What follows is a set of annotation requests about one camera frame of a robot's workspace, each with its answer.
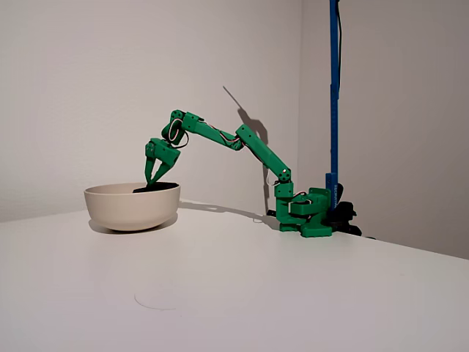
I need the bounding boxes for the dark cloth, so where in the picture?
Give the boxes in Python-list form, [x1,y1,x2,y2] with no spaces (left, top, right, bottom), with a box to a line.
[132,180,179,194]

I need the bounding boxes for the beige bowl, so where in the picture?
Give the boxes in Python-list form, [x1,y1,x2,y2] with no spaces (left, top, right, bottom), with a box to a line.
[84,182,181,232]

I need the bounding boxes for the blue pole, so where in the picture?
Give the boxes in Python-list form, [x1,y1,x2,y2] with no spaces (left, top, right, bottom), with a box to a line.
[325,0,344,212]

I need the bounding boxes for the black cable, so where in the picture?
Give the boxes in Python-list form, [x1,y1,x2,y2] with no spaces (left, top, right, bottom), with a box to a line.
[336,0,344,96]

